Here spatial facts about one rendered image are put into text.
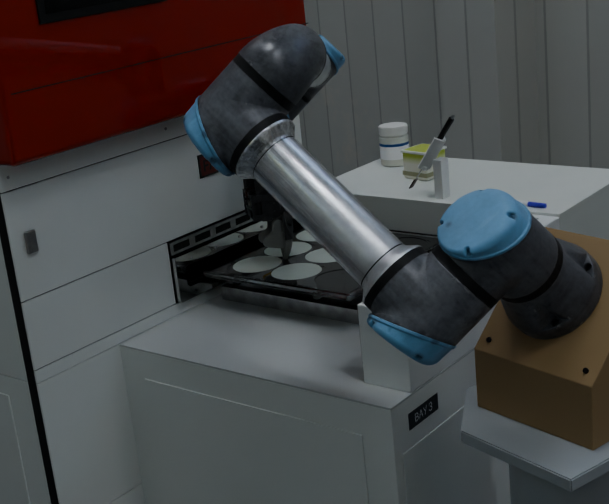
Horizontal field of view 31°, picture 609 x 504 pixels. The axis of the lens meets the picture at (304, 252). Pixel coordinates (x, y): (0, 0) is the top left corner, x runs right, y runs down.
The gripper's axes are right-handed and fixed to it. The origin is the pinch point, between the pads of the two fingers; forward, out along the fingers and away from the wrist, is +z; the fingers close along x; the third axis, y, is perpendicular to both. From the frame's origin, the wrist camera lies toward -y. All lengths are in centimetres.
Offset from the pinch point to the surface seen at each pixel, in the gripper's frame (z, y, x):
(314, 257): 1.3, -4.7, 2.5
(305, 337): 9.3, 4.4, 23.7
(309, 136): 45, -97, -316
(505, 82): 4, -132, -167
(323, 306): 6.8, -1.7, 16.4
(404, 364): 4, -3, 55
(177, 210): -11.7, 20.8, -3.5
